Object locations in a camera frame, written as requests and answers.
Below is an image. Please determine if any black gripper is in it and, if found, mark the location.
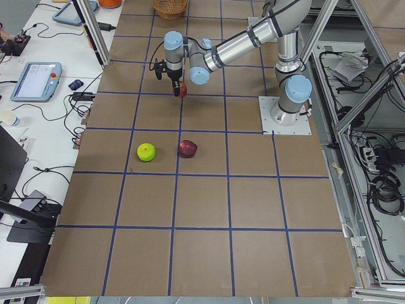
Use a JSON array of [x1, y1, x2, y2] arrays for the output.
[[154, 60, 182, 96]]

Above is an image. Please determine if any red yellow apple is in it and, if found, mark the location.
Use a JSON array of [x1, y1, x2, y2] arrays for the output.
[[176, 82, 187, 98]]

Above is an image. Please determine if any dark red apple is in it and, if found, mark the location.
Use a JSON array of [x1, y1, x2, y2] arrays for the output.
[[178, 140, 198, 158]]

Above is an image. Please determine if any green apple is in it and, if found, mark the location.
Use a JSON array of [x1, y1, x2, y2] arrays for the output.
[[137, 142, 156, 162]]

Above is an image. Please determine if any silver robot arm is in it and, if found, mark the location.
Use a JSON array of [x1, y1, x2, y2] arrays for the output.
[[149, 0, 312, 126]]

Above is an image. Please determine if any woven wicker basket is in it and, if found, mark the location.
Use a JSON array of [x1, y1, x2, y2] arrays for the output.
[[152, 0, 189, 20]]

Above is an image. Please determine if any black laptop charger brick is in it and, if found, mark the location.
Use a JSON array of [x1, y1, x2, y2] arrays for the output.
[[97, 22, 116, 32]]

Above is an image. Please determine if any orange bucket grey lid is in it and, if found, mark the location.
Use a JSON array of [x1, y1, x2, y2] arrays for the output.
[[98, 0, 123, 9]]

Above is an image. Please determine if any blue teach pendant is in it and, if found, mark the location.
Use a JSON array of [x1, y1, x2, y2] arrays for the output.
[[10, 62, 63, 103], [52, 1, 84, 27]]

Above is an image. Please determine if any black emergency stop box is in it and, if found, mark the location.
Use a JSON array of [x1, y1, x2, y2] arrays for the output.
[[1, 34, 31, 56]]

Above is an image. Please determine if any paper cup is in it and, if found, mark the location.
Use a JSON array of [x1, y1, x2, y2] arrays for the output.
[[0, 110, 20, 127]]

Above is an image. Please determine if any black monitor stand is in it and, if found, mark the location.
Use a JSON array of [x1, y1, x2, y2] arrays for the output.
[[1, 128, 61, 244]]

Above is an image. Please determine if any aluminium frame left post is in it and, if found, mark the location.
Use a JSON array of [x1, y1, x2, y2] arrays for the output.
[[72, 0, 111, 67]]

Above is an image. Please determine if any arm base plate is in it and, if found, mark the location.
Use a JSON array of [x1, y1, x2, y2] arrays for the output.
[[258, 96, 312, 136]]

